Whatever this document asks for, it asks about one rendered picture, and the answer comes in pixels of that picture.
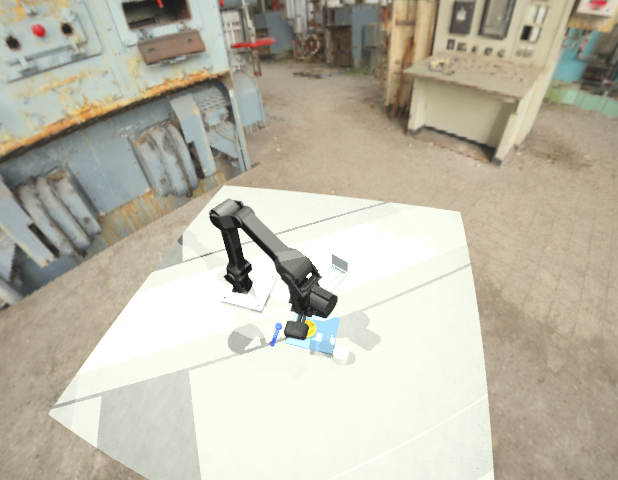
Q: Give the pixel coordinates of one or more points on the yellow plate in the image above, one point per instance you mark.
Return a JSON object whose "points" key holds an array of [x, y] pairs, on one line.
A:
{"points": [[312, 328]]}

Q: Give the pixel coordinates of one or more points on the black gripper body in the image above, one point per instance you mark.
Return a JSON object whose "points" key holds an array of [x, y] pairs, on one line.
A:
{"points": [[298, 329]]}

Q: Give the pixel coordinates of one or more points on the white cylinder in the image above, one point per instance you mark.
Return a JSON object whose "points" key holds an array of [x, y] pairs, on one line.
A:
{"points": [[340, 355]]}

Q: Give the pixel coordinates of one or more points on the white dish rack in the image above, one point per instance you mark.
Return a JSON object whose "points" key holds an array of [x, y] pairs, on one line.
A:
{"points": [[335, 274]]}

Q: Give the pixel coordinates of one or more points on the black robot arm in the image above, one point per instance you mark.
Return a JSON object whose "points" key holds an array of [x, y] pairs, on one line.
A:
{"points": [[290, 264]]}

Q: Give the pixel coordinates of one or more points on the light blue flat mat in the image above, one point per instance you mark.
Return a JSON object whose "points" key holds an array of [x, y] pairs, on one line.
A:
{"points": [[323, 339]]}

